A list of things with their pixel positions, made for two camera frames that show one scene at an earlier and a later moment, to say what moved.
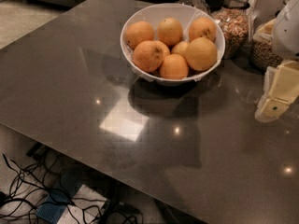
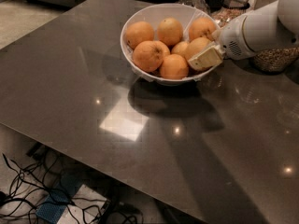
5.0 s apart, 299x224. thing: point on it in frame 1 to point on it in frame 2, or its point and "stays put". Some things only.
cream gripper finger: (270, 72) to (232, 39)
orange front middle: (174, 66) stays put
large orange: (201, 54) stays put
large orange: (149, 55) stays put
